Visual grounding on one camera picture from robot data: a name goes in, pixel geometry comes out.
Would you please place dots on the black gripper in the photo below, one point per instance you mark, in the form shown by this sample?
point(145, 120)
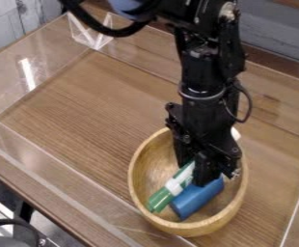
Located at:
point(200, 124)

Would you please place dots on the green white marker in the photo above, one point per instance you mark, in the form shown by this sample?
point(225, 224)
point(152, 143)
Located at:
point(172, 188)

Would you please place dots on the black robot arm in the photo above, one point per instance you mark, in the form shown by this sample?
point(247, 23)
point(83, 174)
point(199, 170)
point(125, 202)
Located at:
point(205, 29)

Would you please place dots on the brown wooden bowl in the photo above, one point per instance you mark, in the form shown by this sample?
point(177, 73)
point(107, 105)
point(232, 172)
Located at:
point(152, 167)

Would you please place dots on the blue rectangular block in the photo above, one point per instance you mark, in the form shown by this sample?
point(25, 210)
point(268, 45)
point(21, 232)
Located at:
point(195, 197)

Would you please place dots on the clear acrylic tray wall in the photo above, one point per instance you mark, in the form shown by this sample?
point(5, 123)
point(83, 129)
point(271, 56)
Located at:
point(89, 212)

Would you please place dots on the clear acrylic corner bracket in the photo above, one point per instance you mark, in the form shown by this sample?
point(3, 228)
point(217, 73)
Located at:
point(84, 35)

